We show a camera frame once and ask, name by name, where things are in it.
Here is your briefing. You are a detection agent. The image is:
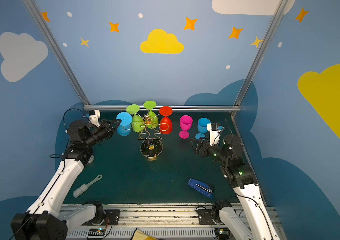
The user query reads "blue wine glass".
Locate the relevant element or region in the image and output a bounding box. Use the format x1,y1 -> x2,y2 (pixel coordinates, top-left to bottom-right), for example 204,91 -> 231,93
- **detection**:
196,118 -> 211,140
116,112 -> 132,137

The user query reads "green wine glass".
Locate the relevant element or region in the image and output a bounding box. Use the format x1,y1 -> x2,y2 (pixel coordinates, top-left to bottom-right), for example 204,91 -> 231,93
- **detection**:
143,101 -> 159,129
126,104 -> 145,133

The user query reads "blue wine glass front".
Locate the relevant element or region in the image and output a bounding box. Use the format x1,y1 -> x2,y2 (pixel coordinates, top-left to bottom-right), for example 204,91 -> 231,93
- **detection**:
196,118 -> 211,140

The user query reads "pink wine glass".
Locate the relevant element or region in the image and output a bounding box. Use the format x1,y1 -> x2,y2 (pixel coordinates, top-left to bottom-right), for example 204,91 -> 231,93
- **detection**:
179,115 -> 193,139

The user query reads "red wine glass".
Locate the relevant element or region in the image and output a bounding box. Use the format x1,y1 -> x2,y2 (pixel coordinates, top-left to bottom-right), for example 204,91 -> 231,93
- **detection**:
159,106 -> 173,135

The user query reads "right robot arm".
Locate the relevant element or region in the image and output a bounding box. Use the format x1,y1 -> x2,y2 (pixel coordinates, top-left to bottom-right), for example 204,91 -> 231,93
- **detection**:
190,135 -> 280,240

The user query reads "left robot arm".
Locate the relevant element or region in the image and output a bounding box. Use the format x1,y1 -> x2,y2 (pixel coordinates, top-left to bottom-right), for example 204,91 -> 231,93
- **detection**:
10,119 -> 121,240

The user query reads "green wine glass back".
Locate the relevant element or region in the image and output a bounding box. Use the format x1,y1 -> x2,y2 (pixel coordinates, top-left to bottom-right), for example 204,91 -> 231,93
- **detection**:
143,101 -> 159,129

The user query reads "blue stapler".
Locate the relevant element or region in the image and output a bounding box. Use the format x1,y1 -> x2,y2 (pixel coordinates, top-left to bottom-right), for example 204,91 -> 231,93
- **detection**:
188,179 -> 215,199

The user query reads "white scrub brush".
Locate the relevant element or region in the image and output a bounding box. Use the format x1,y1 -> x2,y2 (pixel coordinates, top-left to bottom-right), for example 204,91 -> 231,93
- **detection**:
73,175 -> 103,198

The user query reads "yellow object at bottom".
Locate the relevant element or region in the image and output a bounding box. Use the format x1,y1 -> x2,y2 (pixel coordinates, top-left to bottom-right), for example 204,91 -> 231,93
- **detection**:
131,229 -> 157,240

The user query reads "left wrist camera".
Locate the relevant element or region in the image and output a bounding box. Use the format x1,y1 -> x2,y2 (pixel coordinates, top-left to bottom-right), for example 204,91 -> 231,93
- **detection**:
89,110 -> 101,127

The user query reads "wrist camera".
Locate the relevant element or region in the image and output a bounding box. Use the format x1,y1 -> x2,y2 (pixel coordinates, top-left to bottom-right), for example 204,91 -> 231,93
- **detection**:
89,110 -> 101,127
207,123 -> 224,146

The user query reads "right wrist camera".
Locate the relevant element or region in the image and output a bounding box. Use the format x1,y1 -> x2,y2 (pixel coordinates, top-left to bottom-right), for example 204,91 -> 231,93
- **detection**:
207,123 -> 224,146

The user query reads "gold wire glass rack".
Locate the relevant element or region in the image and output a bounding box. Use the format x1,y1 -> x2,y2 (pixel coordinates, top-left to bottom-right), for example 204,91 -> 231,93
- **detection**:
138,113 -> 163,161

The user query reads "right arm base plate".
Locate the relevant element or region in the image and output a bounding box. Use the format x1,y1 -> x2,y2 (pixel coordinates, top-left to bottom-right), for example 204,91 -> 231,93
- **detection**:
196,207 -> 222,225

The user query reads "aluminium front rail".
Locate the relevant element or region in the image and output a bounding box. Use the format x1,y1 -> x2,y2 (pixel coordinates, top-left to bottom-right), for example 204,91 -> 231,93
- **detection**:
58,203 -> 283,240

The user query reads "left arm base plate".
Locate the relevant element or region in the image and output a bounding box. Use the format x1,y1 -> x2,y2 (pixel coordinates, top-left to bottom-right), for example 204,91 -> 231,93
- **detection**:
82,209 -> 120,226

